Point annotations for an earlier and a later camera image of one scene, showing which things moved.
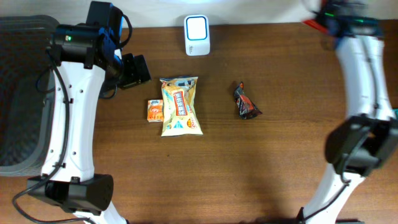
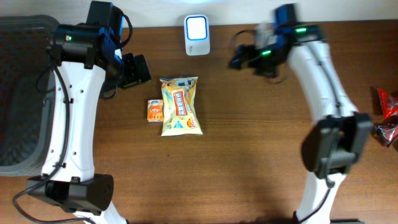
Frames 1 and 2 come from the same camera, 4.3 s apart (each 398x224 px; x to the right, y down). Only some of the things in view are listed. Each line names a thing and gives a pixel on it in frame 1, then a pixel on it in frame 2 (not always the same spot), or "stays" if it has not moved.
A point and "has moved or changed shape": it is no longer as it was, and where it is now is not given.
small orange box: (155, 110) stays
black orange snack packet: (248, 108) has moved or changed shape
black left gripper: (138, 71) stays
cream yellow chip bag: (181, 117) stays
